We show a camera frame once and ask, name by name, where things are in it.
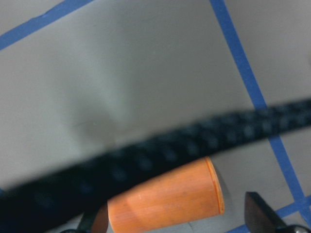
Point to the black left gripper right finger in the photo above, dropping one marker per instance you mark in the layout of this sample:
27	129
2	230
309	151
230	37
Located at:
259	217

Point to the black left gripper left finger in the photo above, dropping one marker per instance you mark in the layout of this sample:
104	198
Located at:
86	222

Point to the plain orange cylinder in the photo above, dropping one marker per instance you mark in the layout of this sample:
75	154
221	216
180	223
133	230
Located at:
188	193

